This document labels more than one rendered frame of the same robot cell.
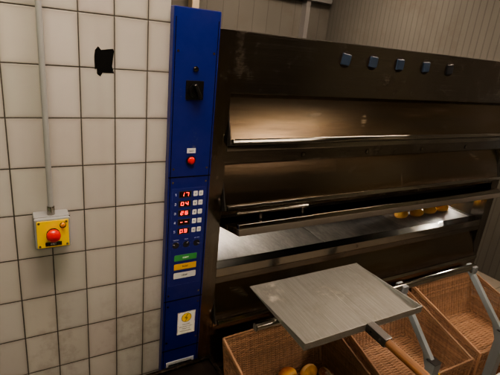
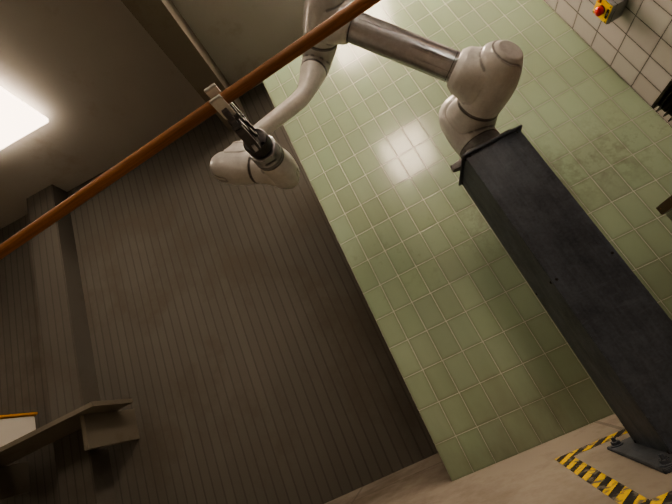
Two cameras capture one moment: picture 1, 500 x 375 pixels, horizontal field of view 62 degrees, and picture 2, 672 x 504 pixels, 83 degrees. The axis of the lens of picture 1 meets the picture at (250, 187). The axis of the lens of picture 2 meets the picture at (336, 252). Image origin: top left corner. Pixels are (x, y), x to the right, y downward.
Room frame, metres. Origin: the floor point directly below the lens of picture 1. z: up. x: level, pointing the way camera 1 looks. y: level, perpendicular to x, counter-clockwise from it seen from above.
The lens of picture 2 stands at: (0.86, -1.43, 0.40)
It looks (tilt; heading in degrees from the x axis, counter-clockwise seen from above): 22 degrees up; 130
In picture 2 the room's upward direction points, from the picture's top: 25 degrees counter-clockwise
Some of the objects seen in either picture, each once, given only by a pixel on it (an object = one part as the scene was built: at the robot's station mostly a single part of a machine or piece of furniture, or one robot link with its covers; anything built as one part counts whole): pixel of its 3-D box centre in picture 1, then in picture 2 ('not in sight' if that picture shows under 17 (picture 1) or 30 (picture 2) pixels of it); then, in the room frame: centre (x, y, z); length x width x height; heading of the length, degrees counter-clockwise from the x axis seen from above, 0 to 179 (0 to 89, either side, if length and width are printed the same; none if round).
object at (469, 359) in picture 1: (396, 344); not in sight; (1.75, -0.81, 0.72); 0.56 x 0.49 x 0.28; 120
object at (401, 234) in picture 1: (370, 239); not in sight; (1.99, -0.65, 1.16); 1.80 x 0.06 x 0.04; 121
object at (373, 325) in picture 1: (378, 334); not in sight; (1.19, -0.48, 1.18); 0.09 x 0.04 x 0.03; 31
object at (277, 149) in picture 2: not in sight; (265, 151); (0.24, -0.78, 1.14); 0.09 x 0.06 x 0.09; 31
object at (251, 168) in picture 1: (388, 172); not in sight; (1.97, -0.67, 1.54); 1.79 x 0.11 x 0.19; 121
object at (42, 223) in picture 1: (52, 229); (609, 4); (1.16, 0.60, 1.46); 0.10 x 0.07 x 0.10; 121
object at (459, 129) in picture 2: not in sight; (464, 121); (0.56, -0.05, 1.17); 0.18 x 0.16 x 0.22; 149
